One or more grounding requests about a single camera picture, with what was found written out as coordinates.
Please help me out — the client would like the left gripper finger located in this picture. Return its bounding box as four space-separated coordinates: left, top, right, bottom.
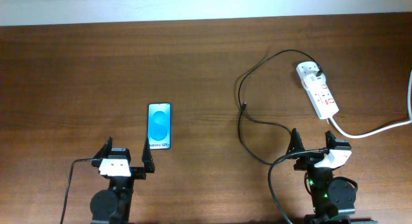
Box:
91 137 113 167
142 138 155 173

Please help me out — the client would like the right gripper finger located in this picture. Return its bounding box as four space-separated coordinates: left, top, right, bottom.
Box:
286 128 305 159
325 131 336 149

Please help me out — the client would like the blue Galaxy smartphone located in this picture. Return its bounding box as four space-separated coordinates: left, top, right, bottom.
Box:
147 103 171 150

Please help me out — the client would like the black charging cable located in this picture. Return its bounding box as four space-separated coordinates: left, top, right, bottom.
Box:
237 49 323 166

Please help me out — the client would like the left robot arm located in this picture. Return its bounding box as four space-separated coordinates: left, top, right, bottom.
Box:
90 137 155 224

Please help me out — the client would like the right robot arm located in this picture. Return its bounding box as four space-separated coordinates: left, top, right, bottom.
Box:
286 129 358 223

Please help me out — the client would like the white charger plug adapter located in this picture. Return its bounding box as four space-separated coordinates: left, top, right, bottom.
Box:
301 73 326 91

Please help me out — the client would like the white power strip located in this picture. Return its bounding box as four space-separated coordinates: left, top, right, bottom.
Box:
296 61 339 120

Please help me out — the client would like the white power strip cord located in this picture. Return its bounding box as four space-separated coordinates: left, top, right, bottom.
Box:
327 69 412 140

